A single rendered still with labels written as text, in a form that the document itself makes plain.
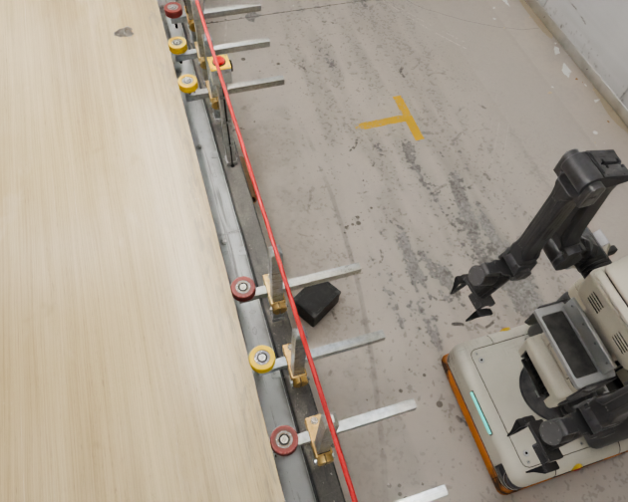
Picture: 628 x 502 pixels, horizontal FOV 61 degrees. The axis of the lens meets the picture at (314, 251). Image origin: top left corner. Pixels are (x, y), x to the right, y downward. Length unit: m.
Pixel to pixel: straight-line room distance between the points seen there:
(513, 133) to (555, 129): 0.29
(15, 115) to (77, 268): 0.78
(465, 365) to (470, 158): 1.47
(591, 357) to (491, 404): 0.76
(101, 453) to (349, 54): 3.09
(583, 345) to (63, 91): 2.11
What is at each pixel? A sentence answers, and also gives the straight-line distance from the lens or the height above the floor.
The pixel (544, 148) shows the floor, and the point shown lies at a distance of 3.70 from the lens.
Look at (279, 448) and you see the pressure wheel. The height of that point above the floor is 0.91.
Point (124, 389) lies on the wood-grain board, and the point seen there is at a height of 0.90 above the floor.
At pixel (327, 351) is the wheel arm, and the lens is 1.76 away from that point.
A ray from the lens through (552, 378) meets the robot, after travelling 1.95.
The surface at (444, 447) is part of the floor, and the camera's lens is 2.60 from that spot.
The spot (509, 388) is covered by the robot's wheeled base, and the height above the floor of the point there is 0.28.
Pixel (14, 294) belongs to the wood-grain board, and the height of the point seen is 0.90.
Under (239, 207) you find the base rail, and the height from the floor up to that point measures 0.70.
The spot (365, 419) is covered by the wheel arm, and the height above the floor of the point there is 0.85.
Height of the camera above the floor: 2.46
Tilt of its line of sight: 59 degrees down
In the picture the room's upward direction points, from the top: 6 degrees clockwise
